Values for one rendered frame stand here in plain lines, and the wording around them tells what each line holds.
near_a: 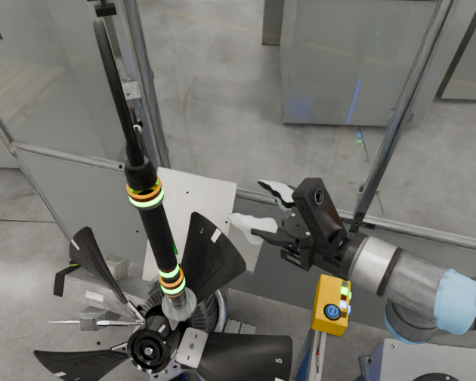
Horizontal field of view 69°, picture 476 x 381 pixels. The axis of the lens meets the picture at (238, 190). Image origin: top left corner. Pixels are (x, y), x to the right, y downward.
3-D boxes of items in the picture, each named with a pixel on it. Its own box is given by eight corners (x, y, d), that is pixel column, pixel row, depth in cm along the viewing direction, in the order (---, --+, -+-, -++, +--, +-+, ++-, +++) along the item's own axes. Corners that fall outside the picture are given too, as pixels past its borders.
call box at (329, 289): (316, 287, 126) (321, 273, 118) (344, 294, 124) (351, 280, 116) (309, 330, 116) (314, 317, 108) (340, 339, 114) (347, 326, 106)
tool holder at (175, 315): (157, 286, 74) (149, 263, 67) (190, 276, 76) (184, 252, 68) (165, 326, 69) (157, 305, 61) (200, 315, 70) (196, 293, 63)
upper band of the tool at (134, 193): (129, 191, 47) (124, 176, 45) (161, 184, 48) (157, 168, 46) (134, 215, 45) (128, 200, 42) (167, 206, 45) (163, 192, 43)
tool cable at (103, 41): (130, 119, 100) (70, -89, 64) (138, 118, 100) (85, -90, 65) (168, 291, 65) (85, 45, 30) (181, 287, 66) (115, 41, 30)
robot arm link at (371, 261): (381, 277, 45) (403, 233, 49) (347, 261, 47) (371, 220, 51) (372, 303, 51) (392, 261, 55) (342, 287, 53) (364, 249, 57)
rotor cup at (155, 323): (141, 302, 100) (116, 325, 88) (188, 301, 97) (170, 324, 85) (149, 350, 102) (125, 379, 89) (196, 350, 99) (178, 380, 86)
